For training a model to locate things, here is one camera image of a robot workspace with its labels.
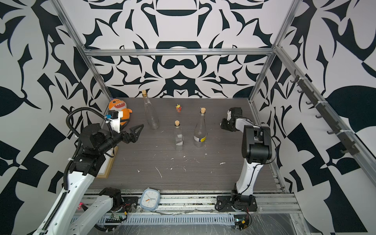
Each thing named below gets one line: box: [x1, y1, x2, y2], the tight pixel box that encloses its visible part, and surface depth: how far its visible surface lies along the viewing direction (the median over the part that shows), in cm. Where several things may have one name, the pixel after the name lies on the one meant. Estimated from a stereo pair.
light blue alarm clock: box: [140, 187, 161, 212], surface depth 75 cm
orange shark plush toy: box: [108, 98, 133, 126], surface depth 107 cm
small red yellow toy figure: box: [175, 103, 182, 113], surface depth 110 cm
